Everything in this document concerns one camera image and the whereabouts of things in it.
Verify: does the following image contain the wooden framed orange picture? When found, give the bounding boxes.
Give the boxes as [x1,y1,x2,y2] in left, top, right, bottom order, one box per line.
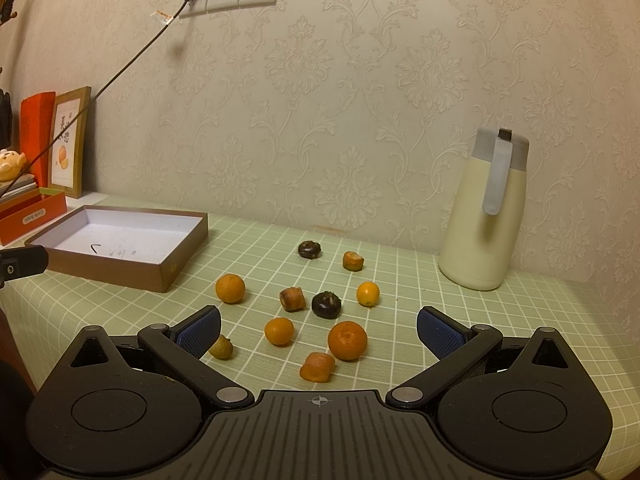
[48,87,91,198]

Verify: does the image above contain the black power cable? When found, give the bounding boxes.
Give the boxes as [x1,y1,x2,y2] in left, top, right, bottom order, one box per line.
[0,0,201,198]

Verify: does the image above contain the red open gift box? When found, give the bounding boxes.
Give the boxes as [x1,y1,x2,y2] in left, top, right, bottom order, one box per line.
[0,188,67,246]

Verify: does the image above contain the back carrot piece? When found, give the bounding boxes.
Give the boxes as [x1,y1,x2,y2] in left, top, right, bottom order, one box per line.
[343,252,364,272]

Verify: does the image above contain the small yellow orange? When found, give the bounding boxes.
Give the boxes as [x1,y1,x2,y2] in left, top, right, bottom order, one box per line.
[356,282,381,308]

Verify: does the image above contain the large orange mandarin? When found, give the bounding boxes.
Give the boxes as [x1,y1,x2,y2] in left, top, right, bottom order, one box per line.
[328,321,368,361]

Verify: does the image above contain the brown shallow cardboard box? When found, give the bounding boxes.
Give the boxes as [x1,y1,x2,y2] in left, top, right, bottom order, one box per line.
[25,205,208,292]

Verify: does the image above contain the orange carrot chunk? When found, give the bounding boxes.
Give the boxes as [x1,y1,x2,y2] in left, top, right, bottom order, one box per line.
[299,352,335,382]

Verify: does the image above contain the grey stacked books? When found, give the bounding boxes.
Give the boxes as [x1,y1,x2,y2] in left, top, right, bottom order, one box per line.
[0,174,38,203]

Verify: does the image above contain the brown roll piece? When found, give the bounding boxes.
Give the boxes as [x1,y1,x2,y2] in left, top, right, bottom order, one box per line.
[279,287,306,312]

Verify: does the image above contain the small green brown fruit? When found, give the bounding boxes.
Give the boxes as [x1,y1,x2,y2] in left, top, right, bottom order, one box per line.
[208,335,234,361]

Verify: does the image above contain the dark chocolate fruit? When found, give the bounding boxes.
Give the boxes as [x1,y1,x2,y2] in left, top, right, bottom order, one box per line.
[311,292,342,320]
[297,240,322,259]

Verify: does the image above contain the cream thermos jug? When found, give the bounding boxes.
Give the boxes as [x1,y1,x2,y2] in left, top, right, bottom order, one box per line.
[438,128,529,292]

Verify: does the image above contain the dark chocolate fruit front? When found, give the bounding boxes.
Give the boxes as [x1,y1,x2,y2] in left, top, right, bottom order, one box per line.
[311,292,342,320]

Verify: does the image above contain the plush bear toy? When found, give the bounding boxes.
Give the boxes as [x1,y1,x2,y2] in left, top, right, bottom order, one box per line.
[0,148,26,182]

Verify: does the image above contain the dark chocolate fruit back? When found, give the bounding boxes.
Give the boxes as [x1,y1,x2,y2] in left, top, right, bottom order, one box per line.
[297,240,322,259]

